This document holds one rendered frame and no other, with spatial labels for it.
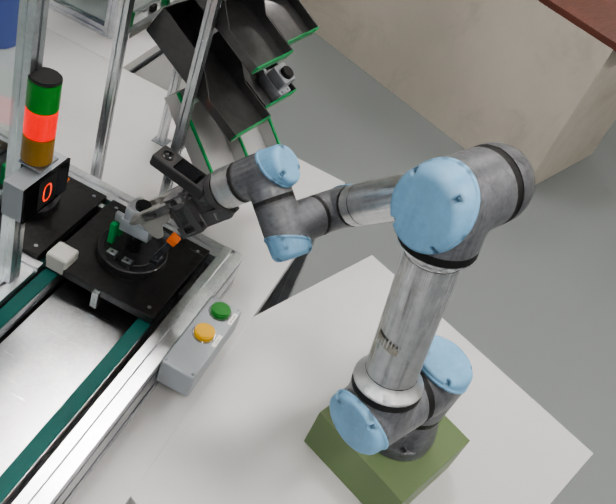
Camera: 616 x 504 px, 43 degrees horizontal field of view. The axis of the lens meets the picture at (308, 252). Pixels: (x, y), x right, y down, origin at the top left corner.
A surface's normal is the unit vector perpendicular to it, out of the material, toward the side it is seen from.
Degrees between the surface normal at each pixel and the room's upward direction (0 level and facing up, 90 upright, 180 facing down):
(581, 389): 0
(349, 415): 100
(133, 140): 0
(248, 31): 25
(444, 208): 85
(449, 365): 6
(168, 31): 90
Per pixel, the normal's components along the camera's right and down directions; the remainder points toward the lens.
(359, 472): -0.66, 0.32
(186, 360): 0.31, -0.71
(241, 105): 0.62, -0.40
